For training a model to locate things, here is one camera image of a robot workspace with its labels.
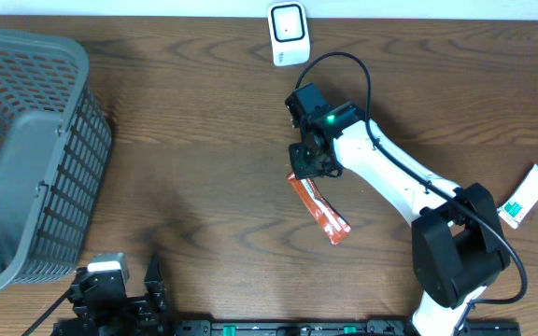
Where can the grey plastic mesh basket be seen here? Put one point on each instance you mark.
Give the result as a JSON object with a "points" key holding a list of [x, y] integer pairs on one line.
{"points": [[55, 144]]}

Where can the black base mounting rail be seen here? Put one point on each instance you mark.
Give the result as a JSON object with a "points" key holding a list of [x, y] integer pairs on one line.
{"points": [[371, 327]]}

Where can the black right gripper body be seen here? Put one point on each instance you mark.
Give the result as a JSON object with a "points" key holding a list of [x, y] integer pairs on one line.
{"points": [[305, 161]]}

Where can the white barcode scanner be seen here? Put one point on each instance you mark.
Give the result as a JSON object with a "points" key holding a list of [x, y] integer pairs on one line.
{"points": [[288, 29]]}

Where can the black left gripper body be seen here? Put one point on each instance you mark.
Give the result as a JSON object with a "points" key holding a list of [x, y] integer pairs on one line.
{"points": [[138, 314]]}

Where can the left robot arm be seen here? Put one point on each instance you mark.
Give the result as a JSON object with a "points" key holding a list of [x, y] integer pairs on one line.
{"points": [[79, 326]]}

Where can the orange red candy wrapper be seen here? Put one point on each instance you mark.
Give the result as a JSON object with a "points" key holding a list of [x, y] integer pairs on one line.
{"points": [[332, 223]]}

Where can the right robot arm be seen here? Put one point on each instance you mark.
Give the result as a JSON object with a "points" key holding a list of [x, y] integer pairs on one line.
{"points": [[456, 247]]}

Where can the white green Panadol box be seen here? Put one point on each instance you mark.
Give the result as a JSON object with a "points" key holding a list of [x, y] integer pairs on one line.
{"points": [[515, 209]]}

